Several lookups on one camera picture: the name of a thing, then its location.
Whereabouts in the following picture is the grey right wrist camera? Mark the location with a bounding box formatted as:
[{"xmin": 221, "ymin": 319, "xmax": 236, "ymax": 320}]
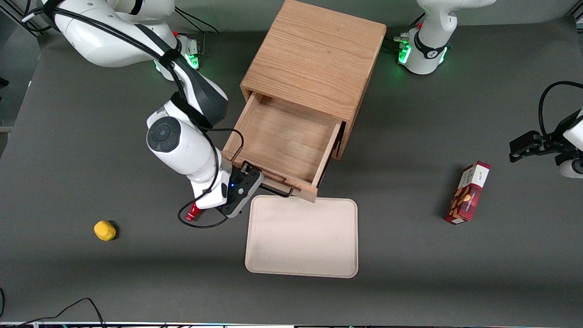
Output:
[{"xmin": 220, "ymin": 161, "xmax": 265, "ymax": 219}]

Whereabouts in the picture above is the yellow lemon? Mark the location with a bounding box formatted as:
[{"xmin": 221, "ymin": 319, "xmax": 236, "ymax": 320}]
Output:
[{"xmin": 94, "ymin": 220, "xmax": 117, "ymax": 241}]

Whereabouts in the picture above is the black cable at table edge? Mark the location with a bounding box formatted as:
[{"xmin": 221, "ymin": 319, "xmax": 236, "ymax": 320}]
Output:
[{"xmin": 0, "ymin": 298, "xmax": 107, "ymax": 328}]

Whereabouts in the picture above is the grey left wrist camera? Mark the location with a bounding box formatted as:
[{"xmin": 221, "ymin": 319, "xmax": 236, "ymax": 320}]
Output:
[{"xmin": 557, "ymin": 154, "xmax": 583, "ymax": 179}]

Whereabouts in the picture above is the long black drawer handle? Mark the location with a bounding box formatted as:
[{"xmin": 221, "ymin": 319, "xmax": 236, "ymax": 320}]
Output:
[{"xmin": 261, "ymin": 183, "xmax": 295, "ymax": 198}]

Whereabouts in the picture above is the red cookie box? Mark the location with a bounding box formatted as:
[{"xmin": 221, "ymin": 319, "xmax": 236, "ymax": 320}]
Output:
[{"xmin": 445, "ymin": 161, "xmax": 491, "ymax": 225}]

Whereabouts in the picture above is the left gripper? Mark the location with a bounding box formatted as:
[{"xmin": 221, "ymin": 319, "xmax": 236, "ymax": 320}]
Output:
[{"xmin": 509, "ymin": 108, "xmax": 583, "ymax": 163}]

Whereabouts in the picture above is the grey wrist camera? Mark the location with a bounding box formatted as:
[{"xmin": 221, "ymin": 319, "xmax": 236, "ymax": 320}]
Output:
[
  {"xmin": 557, "ymin": 154, "xmax": 583, "ymax": 179},
  {"xmin": 220, "ymin": 161, "xmax": 265, "ymax": 219}
]

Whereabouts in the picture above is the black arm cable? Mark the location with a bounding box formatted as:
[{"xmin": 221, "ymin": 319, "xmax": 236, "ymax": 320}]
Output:
[
  {"xmin": 22, "ymin": 0, "xmax": 246, "ymax": 229},
  {"xmin": 538, "ymin": 81, "xmax": 583, "ymax": 137}
]

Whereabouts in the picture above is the beige rectangular tray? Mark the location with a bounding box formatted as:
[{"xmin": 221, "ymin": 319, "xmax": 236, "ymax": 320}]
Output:
[{"xmin": 245, "ymin": 195, "xmax": 359, "ymax": 279}]

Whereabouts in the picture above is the black right base cable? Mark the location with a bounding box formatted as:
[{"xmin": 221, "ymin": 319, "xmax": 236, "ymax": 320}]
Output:
[{"xmin": 174, "ymin": 8, "xmax": 220, "ymax": 54}]

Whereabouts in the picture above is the wooden drawer with black handle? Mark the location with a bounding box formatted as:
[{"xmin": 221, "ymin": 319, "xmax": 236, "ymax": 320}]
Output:
[{"xmin": 221, "ymin": 91, "xmax": 344, "ymax": 204}]

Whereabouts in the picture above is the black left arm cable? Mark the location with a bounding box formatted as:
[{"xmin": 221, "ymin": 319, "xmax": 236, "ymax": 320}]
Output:
[{"xmin": 538, "ymin": 81, "xmax": 583, "ymax": 137}]

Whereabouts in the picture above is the wooden drawer cabinet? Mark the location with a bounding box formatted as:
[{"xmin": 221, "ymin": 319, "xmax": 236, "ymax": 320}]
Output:
[{"xmin": 240, "ymin": 0, "xmax": 388, "ymax": 161}]

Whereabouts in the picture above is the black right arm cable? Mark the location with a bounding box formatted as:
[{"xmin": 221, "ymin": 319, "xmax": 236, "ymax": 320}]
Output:
[{"xmin": 22, "ymin": 0, "xmax": 246, "ymax": 229}]

